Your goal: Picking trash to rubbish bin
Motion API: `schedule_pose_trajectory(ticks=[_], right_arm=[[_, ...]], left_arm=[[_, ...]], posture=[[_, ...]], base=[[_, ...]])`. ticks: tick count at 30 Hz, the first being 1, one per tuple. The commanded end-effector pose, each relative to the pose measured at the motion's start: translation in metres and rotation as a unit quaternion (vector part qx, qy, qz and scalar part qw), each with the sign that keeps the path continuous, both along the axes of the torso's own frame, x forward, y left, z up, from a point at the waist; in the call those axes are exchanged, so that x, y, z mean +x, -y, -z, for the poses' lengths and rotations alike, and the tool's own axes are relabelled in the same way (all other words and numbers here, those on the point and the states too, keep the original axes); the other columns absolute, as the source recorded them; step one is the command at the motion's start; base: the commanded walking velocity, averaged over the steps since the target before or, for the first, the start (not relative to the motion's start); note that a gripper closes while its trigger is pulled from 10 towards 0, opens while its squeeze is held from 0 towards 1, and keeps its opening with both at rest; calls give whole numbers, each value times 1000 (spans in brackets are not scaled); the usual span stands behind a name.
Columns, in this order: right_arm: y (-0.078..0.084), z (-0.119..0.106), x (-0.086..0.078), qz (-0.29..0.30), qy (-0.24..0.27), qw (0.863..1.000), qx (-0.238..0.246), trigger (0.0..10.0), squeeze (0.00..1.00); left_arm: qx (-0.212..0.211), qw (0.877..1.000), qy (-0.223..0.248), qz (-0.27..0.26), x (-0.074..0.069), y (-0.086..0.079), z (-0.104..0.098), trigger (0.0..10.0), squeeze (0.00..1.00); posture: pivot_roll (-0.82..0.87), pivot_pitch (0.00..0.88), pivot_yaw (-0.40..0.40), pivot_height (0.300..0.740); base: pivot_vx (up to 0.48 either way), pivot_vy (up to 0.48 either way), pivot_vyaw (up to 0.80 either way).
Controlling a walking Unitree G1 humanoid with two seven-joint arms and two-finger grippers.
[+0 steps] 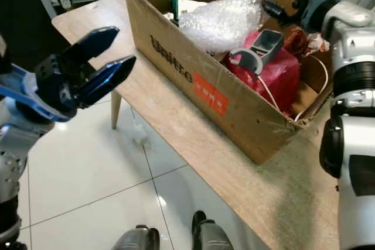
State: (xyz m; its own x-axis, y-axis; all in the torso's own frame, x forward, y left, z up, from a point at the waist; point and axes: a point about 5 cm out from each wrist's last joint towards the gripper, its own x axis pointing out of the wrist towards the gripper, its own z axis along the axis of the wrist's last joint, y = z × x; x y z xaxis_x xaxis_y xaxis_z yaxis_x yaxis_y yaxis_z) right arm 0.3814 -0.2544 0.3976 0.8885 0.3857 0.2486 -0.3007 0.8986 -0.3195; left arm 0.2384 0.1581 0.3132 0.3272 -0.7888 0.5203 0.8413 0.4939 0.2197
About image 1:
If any wooden table leg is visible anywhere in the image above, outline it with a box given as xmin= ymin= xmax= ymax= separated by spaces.
xmin=111 ymin=91 xmax=123 ymax=130

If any brown cardboard box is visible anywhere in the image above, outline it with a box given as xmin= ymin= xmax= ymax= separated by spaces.
xmin=121 ymin=0 xmax=338 ymax=166

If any green white paper carton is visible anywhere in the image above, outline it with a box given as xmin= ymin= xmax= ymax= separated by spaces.
xmin=171 ymin=0 xmax=207 ymax=20

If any red plastic bag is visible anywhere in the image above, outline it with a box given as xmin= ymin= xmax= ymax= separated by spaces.
xmin=222 ymin=30 xmax=301 ymax=114

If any grey plastic holder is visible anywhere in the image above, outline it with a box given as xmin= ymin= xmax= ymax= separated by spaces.
xmin=228 ymin=28 xmax=284 ymax=76

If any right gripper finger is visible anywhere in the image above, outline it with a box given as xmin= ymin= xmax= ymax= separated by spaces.
xmin=261 ymin=0 xmax=295 ymax=23

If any grey right robot foot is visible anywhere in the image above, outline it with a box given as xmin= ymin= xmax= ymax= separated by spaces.
xmin=191 ymin=210 xmax=236 ymax=250

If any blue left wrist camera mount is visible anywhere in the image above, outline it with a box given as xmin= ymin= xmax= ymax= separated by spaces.
xmin=0 ymin=64 xmax=78 ymax=125

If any white cord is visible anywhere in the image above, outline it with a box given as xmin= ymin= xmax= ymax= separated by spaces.
xmin=257 ymin=54 xmax=330 ymax=123

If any clear bubble wrap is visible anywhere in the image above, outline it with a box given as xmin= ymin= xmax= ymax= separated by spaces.
xmin=178 ymin=0 xmax=268 ymax=53

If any red gold crumpled wrapper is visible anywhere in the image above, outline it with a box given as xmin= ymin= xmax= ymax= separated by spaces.
xmin=284 ymin=27 xmax=330 ymax=59

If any orange box label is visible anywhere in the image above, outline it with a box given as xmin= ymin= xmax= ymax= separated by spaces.
xmin=192 ymin=72 xmax=230 ymax=116

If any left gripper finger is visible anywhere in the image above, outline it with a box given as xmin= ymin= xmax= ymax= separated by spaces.
xmin=62 ymin=26 xmax=120 ymax=67
xmin=79 ymin=55 xmax=137 ymax=108

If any grey left robot foot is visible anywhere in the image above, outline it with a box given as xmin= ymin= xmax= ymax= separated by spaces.
xmin=112 ymin=224 xmax=161 ymax=250

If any grey robot foot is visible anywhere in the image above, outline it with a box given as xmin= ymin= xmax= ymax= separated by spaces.
xmin=191 ymin=210 xmax=236 ymax=250
xmin=112 ymin=224 xmax=161 ymax=250

